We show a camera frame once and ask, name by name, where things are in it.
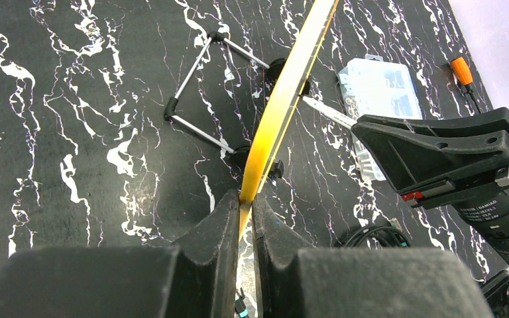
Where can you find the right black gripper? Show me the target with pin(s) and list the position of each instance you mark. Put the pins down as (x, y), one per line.
(461, 162)

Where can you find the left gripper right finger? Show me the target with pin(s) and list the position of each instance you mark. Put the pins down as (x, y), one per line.
(297, 279)

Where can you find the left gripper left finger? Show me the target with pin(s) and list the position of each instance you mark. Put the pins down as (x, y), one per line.
(195, 276)

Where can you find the white whiteboard marker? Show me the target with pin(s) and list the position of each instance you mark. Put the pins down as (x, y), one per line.
(330, 112)

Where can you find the yellow framed whiteboard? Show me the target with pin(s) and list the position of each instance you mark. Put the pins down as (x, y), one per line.
(281, 105)

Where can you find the clear plastic screw box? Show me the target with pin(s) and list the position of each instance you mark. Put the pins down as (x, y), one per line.
(371, 86)

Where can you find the orange handled screwdriver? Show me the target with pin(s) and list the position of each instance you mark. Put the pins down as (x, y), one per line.
(462, 72)

